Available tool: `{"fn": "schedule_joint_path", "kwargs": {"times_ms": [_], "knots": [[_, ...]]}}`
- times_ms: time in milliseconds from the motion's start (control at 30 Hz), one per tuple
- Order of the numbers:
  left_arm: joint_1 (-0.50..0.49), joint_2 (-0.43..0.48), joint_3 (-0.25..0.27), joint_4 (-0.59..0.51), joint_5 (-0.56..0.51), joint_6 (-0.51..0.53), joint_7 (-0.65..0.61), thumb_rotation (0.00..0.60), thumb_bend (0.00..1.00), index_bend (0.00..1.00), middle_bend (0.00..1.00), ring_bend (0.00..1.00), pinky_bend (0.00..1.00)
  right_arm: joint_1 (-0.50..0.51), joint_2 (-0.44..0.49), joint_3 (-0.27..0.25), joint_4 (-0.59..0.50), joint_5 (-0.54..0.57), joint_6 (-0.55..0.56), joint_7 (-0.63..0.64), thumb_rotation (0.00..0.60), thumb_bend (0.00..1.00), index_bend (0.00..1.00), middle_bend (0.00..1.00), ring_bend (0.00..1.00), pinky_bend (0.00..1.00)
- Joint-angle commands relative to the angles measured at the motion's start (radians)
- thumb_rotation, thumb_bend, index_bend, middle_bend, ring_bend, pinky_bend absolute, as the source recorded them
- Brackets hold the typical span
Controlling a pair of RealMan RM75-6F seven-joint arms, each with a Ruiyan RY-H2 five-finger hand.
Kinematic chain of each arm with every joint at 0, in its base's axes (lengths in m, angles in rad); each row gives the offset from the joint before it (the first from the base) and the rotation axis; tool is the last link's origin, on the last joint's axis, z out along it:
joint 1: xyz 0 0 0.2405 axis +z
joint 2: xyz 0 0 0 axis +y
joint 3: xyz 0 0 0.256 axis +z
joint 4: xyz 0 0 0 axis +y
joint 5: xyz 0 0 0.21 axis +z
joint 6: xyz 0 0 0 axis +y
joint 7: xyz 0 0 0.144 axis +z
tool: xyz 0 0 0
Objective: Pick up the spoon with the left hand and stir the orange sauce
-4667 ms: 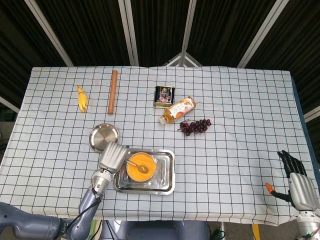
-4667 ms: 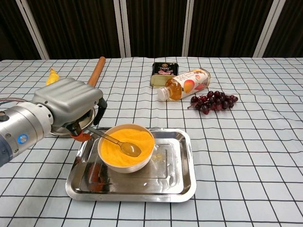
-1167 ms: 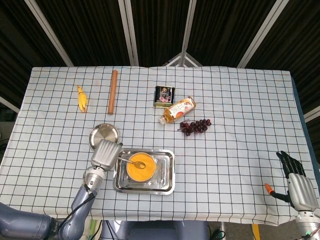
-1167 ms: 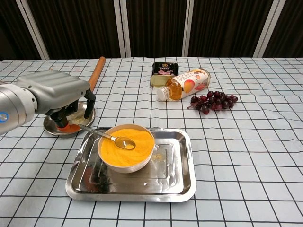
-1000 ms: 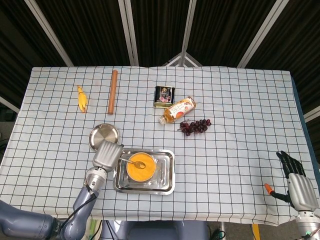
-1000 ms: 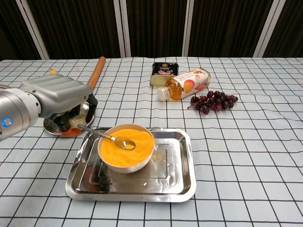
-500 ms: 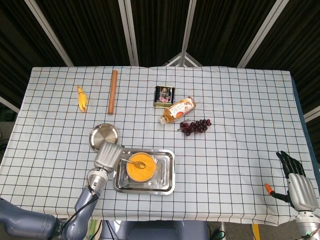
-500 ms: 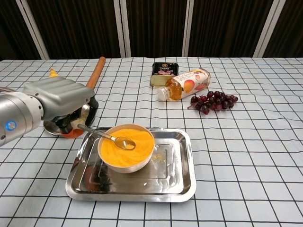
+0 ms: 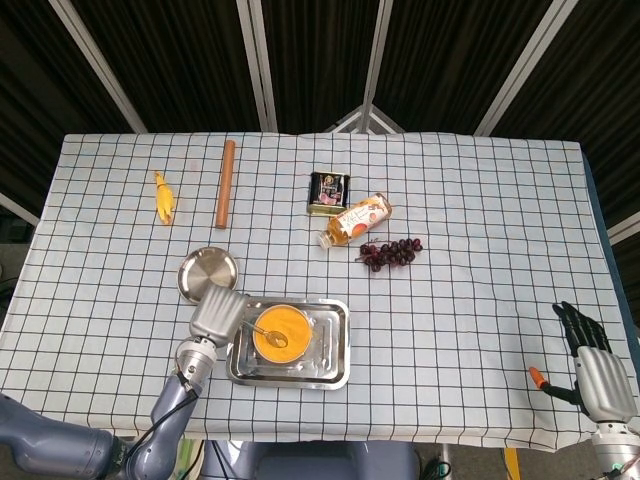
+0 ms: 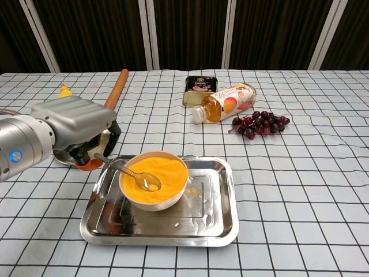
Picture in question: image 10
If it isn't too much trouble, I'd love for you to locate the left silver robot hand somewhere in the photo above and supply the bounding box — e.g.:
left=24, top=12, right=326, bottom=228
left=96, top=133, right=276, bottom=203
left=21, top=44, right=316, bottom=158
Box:
left=30, top=95, right=122, bottom=171

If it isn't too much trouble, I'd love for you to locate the clear plastic spoon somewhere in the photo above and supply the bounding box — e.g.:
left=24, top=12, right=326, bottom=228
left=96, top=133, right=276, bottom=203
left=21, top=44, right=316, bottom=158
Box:
left=94, top=152, right=162, bottom=192

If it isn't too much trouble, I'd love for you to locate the white bowl of orange powder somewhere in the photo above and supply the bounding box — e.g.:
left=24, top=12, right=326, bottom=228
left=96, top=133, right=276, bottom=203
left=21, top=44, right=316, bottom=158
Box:
left=118, top=151, right=190, bottom=212

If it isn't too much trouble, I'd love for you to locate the rectangular steel tray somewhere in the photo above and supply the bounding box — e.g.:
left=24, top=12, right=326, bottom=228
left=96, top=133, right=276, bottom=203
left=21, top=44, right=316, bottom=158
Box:
left=80, top=155, right=240, bottom=248

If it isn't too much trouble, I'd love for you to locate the yellow rubber chicken toy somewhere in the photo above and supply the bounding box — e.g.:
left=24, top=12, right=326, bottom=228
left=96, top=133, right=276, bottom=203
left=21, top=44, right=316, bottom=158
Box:
left=58, top=83, right=73, bottom=99

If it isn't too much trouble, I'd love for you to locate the round steel plate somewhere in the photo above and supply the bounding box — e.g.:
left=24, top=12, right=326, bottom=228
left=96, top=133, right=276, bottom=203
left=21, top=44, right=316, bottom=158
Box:
left=53, top=128, right=114, bottom=167

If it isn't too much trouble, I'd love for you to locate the wooden rolling pin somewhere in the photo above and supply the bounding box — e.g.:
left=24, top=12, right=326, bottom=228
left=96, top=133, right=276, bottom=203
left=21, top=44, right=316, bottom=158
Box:
left=104, top=68, right=129, bottom=110

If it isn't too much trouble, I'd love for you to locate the black square tin can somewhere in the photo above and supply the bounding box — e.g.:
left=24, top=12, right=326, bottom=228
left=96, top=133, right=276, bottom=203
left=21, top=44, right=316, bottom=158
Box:
left=183, top=75, right=220, bottom=107

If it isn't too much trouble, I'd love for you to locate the dark folding screen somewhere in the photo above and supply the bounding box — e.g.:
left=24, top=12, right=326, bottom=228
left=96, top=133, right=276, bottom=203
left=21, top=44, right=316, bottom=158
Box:
left=0, top=0, right=369, bottom=74

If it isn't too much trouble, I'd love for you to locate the peach juice plastic bottle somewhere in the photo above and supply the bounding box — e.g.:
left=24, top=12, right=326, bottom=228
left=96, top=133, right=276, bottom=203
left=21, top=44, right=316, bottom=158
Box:
left=191, top=83, right=257, bottom=124

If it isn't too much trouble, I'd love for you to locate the purple grape bunch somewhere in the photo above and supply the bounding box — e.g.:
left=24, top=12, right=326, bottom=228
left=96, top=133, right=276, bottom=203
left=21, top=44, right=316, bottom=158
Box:
left=228, top=110, right=291, bottom=140

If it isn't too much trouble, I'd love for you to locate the white checkered tablecloth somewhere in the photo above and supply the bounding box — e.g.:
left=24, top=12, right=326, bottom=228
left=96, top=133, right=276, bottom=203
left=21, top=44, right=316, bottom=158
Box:
left=0, top=69, right=369, bottom=277

